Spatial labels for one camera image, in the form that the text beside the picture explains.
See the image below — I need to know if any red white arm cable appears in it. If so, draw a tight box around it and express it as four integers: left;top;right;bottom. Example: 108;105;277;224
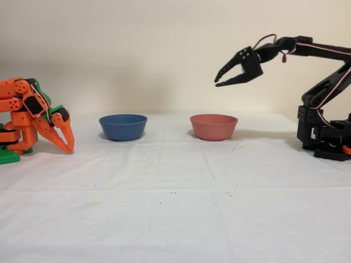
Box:
281;39;351;147

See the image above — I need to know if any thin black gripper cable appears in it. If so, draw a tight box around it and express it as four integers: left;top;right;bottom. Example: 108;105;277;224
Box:
253;33;278;50

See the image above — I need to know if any green robot base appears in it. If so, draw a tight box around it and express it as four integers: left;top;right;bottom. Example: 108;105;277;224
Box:
0;123;21;165

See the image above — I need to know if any pink bowl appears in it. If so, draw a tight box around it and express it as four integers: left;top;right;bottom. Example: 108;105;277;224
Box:
190;113;239;141

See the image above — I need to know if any blue bowl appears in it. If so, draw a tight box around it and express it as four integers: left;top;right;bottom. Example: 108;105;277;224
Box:
99;114;148;141

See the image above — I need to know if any white tablecloth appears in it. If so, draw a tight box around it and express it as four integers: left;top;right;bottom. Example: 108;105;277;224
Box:
0;111;351;263

